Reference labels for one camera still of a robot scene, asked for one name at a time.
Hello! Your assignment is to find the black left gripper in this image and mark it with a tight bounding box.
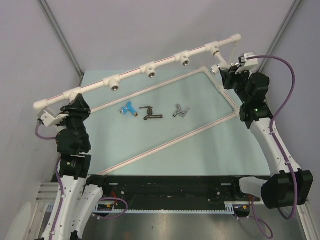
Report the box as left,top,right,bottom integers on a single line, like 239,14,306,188
56,93,92,149

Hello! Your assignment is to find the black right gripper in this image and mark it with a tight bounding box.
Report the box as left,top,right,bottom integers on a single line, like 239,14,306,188
220,64,251,104

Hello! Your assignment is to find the white faucet blue cap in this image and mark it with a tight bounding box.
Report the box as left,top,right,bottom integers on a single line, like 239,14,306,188
211,50,240,75

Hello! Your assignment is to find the white PVC pipe frame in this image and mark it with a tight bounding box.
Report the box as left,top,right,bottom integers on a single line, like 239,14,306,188
33,34,242,176

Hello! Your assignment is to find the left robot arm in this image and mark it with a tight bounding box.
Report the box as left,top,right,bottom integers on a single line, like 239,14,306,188
41,93,111,240

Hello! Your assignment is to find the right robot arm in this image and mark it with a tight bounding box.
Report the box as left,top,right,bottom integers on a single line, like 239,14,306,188
220,70,314,209

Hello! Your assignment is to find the blue plastic faucet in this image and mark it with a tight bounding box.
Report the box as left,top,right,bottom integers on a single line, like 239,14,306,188
119,101,138,117

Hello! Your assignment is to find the chrome metal faucet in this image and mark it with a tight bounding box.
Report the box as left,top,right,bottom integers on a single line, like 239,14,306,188
172,104,190,118

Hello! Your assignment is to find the dark bronze faucet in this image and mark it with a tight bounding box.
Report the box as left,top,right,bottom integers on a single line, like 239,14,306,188
140,106,163,121

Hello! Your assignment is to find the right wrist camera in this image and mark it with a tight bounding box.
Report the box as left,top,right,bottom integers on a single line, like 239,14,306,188
235,52,259,74

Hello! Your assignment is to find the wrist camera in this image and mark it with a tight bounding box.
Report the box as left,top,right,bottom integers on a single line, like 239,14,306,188
235,52,259,74
37,107,69,127

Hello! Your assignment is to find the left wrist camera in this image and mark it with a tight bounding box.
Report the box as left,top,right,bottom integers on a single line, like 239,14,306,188
37,107,69,127

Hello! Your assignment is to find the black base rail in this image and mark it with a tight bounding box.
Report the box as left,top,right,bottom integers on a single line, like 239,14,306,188
102,175,261,202

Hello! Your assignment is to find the white cable duct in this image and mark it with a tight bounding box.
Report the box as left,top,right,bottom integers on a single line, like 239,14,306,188
46,203,237,215

